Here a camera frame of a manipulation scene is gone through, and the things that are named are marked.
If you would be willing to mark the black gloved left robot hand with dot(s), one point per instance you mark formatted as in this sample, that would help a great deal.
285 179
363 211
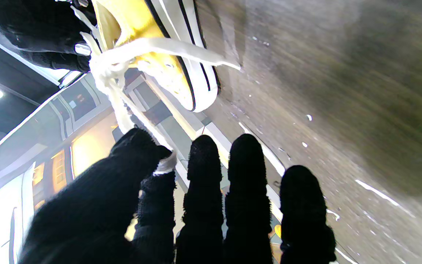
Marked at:
97 216

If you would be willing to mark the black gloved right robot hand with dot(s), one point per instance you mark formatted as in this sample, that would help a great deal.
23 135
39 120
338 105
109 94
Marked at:
39 25

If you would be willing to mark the yellow sneaker with lace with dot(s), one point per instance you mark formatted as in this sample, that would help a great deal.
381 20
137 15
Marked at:
134 22

